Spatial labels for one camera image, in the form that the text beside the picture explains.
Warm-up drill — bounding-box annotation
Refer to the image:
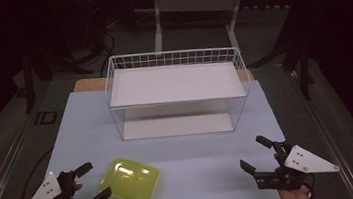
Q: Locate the black stand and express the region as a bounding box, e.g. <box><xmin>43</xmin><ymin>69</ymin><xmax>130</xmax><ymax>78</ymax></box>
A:
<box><xmin>17</xmin><ymin>48</ymin><xmax>58</xmax><ymax>115</ymax></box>
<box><xmin>278</xmin><ymin>38</ymin><xmax>318</xmax><ymax>103</ymax></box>

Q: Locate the green plastic tray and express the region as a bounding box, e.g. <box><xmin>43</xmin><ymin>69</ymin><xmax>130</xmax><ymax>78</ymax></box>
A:
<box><xmin>95</xmin><ymin>153</ymin><xmax>164</xmax><ymax>199</ymax></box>

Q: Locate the metal floor rail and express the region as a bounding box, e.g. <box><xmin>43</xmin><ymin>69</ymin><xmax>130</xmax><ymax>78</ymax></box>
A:
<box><xmin>0</xmin><ymin>90</ymin><xmax>63</xmax><ymax>199</ymax></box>
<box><xmin>284</xmin><ymin>58</ymin><xmax>353</xmax><ymax>199</ymax></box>

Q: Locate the black cable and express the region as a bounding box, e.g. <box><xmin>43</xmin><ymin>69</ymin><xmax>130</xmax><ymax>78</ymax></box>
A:
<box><xmin>94</xmin><ymin>29</ymin><xmax>119</xmax><ymax>78</ymax></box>
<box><xmin>3</xmin><ymin>147</ymin><xmax>60</xmax><ymax>199</ymax></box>
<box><xmin>302</xmin><ymin>173</ymin><xmax>319</xmax><ymax>199</ymax></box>

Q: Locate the person's right hand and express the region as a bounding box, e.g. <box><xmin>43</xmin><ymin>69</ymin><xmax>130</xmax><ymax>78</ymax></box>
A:
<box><xmin>276</xmin><ymin>184</ymin><xmax>311</xmax><ymax>199</ymax></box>

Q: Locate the white metal stand frame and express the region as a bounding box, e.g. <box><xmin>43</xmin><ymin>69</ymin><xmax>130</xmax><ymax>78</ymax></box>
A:
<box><xmin>148</xmin><ymin>0</ymin><xmax>254</xmax><ymax>60</ymax></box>

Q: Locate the white wire shelf rack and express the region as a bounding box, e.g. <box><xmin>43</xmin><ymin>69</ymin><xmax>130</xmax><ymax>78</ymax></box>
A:
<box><xmin>100</xmin><ymin>39</ymin><xmax>256</xmax><ymax>146</ymax></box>

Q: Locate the black rectangular floor plate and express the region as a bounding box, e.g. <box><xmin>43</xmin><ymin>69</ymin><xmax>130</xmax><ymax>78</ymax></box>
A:
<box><xmin>32</xmin><ymin>109</ymin><xmax>59</xmax><ymax>127</ymax></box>

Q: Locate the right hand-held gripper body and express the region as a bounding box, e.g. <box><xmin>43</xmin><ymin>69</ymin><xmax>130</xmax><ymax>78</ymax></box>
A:
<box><xmin>249</xmin><ymin>135</ymin><xmax>342</xmax><ymax>195</ymax></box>

